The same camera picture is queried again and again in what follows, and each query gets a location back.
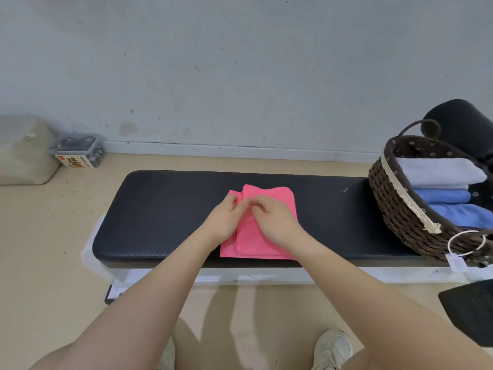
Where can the beige fabric bag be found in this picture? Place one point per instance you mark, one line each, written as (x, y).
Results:
(23, 154)

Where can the person's left hand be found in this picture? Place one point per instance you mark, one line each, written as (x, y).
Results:
(223, 223)

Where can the person's left white shoe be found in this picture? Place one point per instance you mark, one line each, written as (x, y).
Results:
(168, 356)

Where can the blue folded towel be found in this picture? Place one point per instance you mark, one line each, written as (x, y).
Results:
(443, 196)
(466, 215)

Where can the clear plastic storage box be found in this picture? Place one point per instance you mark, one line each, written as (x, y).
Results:
(77, 152)

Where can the thin white folded towel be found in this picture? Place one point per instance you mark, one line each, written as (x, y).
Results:
(443, 186)

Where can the person's right forearm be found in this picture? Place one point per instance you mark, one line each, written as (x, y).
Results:
(369, 304)

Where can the black bench cushion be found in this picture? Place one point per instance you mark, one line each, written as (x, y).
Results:
(165, 215)

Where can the person's right white shoe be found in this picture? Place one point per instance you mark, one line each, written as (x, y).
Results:
(331, 350)

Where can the person's left fingers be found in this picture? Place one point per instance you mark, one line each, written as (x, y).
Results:
(235, 204)

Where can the person's white shoe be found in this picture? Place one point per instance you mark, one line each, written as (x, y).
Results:
(331, 350)
(168, 356)

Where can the person's right fingers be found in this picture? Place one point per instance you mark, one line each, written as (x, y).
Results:
(261, 204)

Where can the pink towel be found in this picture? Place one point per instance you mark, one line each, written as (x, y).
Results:
(252, 242)

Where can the person's right hand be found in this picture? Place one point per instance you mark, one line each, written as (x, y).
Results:
(277, 223)

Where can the person's right leg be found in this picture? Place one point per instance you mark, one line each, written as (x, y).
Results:
(356, 362)

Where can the black textured pad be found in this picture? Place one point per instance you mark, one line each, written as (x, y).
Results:
(470, 312)

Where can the person's left forearm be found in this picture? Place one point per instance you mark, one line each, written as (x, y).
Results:
(154, 300)

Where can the white bench frame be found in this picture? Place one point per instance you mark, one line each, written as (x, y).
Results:
(269, 275)

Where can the white paper tag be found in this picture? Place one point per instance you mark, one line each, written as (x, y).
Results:
(457, 262)

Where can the pale lavender folded towel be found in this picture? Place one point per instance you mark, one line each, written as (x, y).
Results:
(439, 171)

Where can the brown wicker basket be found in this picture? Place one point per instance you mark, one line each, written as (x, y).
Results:
(396, 215)

